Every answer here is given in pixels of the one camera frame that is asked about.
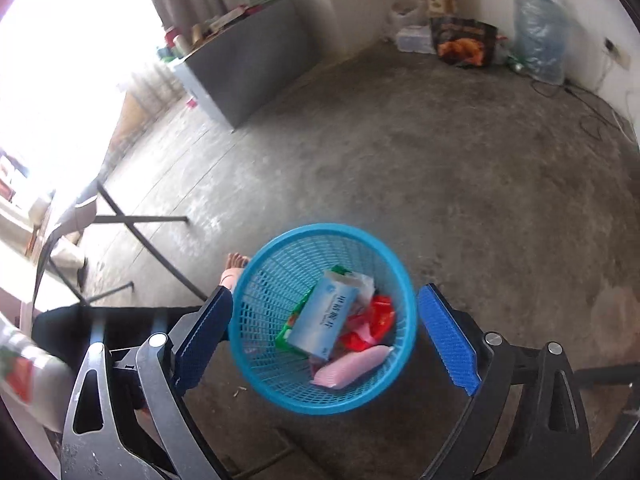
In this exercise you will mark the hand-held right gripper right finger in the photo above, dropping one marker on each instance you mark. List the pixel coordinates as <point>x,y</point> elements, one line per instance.
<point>447,340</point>

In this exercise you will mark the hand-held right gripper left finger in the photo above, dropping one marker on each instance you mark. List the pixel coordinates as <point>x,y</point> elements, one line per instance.
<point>205,340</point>

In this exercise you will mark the blue plastic mesh basket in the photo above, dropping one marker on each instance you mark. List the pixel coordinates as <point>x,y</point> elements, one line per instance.
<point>260,360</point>

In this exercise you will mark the red plastic wrapper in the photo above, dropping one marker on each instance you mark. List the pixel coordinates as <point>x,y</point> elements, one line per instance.
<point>380,315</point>

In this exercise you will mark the green red chip bag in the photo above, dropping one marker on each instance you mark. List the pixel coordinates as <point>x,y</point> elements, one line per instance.
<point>290,332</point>

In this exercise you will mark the pink blue snack bag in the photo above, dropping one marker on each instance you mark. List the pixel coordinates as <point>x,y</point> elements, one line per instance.
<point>350,367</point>

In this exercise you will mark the blue medicine box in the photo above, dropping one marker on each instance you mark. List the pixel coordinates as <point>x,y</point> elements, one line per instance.
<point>325,320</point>

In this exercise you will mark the translucent white plastic bowl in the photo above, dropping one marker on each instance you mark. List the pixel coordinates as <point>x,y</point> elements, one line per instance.
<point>30,365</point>

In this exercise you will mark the person's foot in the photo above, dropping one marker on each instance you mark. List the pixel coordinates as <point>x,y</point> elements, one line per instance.
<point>235,270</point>

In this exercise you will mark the person's leg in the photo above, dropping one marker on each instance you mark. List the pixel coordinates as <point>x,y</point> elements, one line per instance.
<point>125,327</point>

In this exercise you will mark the black metal table leg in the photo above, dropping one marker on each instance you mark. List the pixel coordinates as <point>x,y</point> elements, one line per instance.
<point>150,219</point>

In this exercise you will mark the grey cabinet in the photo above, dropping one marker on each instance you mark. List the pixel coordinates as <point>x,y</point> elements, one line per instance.
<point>250,70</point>

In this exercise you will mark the orange black bag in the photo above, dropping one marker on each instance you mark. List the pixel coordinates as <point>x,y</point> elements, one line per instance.
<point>465,45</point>

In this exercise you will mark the clear plastic container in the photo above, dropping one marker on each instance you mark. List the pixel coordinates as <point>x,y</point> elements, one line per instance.
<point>415,40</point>

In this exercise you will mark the large clear water jug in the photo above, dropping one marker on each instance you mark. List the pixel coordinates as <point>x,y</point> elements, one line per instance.
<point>540,35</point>

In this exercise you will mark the white plastic bag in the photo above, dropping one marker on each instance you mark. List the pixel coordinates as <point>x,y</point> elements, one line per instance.
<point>407,17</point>

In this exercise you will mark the beige curtain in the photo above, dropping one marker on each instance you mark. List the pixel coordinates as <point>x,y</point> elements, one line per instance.
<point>310,10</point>

